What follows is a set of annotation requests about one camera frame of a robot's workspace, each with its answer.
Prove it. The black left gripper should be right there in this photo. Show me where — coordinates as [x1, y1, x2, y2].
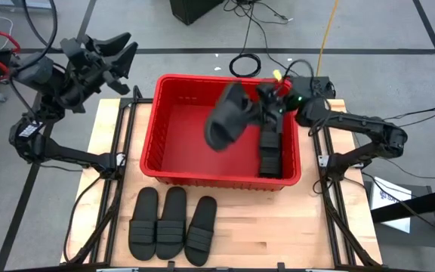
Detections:
[60, 32, 139, 96]

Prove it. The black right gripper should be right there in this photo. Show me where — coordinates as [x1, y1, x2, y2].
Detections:
[257, 81, 298, 134]

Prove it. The red plastic bin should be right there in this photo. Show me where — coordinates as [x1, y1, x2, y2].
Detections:
[139, 73, 303, 192]

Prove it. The black floor case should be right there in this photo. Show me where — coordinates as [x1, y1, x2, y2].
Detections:
[169, 0, 226, 26]

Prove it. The grey metal floor bar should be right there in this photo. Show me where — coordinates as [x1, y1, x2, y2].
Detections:
[0, 0, 52, 11]

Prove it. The white printed paper sheet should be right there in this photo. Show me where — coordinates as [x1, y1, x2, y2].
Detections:
[370, 176, 413, 233]

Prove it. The black metal beam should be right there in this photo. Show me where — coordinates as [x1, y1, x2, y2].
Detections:
[370, 184, 435, 224]

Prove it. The grey side table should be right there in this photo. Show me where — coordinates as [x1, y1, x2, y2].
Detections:
[364, 181, 435, 272]

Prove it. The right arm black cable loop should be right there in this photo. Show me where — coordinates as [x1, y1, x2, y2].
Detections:
[285, 59, 316, 90]

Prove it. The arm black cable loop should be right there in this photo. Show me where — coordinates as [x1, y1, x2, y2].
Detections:
[23, 0, 59, 54]
[285, 59, 316, 90]

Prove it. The coiled black cable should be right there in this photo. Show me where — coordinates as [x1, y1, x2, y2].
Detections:
[228, 52, 262, 79]

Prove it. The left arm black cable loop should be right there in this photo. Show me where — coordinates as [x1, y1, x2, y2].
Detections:
[23, 0, 59, 54]

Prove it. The thin black floor cable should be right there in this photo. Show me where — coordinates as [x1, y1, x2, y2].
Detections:
[223, 0, 301, 79]

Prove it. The yellow floor cable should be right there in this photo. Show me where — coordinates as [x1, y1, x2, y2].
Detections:
[315, 0, 340, 76]

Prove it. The long black base cable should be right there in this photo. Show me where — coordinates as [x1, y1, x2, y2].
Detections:
[63, 175, 103, 264]

